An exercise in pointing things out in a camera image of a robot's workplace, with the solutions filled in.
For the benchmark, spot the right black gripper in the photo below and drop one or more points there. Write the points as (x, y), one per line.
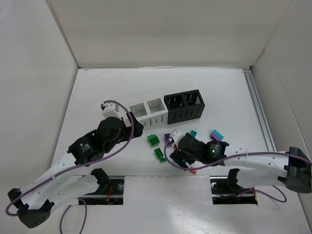
(182, 149)

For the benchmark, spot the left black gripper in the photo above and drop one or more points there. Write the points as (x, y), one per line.
(133, 125)

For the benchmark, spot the green arched lego brick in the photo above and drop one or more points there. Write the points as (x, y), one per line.
(153, 140)

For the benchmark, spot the green square lego brick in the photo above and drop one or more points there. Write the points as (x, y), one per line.
(158, 153)

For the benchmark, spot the purple lego brick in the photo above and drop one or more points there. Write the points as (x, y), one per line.
(166, 137)

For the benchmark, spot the teal lego brick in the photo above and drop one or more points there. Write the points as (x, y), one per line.
(193, 133)

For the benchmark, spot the lavender lego brick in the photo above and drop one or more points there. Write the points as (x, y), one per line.
(215, 135)

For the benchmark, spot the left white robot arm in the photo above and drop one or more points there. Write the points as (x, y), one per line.
(36, 202)

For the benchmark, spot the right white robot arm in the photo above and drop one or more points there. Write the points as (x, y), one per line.
(291, 169)

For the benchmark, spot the white two-bin container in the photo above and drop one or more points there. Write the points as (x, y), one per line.
(150, 114)

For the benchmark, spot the black two-bin container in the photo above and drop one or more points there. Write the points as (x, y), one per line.
(184, 106)

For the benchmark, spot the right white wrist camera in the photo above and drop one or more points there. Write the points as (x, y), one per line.
(176, 136)

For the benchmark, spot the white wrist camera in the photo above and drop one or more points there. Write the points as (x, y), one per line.
(110, 110)
(176, 136)

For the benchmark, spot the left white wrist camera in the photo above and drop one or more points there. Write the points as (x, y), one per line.
(110, 110)

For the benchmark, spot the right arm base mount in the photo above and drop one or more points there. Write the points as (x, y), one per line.
(226, 191)

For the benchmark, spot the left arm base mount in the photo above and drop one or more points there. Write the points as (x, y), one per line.
(109, 189)

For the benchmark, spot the aluminium rail right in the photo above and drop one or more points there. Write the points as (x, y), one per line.
(263, 123)

